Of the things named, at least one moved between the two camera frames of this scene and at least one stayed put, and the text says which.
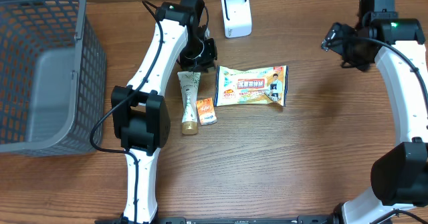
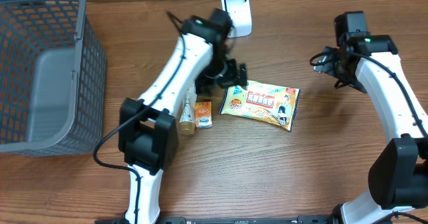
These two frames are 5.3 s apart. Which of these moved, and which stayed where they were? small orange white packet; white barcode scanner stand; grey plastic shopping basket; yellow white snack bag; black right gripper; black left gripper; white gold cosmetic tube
Moved: black right gripper; yellow white snack bag; black left gripper; small orange white packet
Stayed: white barcode scanner stand; white gold cosmetic tube; grey plastic shopping basket
